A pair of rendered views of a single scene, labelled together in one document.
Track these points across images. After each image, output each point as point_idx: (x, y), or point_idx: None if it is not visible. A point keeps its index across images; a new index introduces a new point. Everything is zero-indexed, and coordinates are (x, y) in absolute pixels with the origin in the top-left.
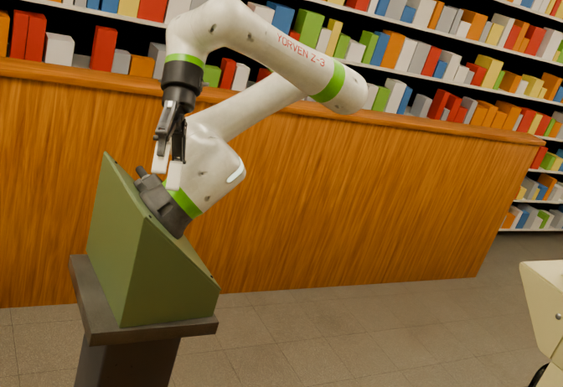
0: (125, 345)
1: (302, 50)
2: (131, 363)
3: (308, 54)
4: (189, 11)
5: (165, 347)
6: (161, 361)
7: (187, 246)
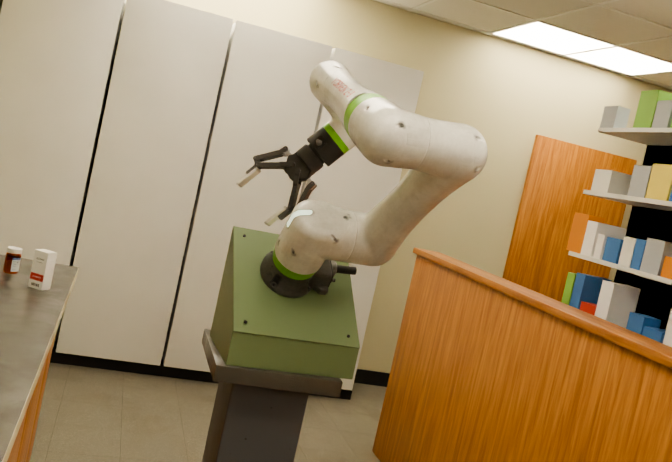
0: None
1: (344, 87)
2: (218, 407)
3: (346, 89)
4: None
5: (225, 402)
6: (221, 420)
7: (279, 309)
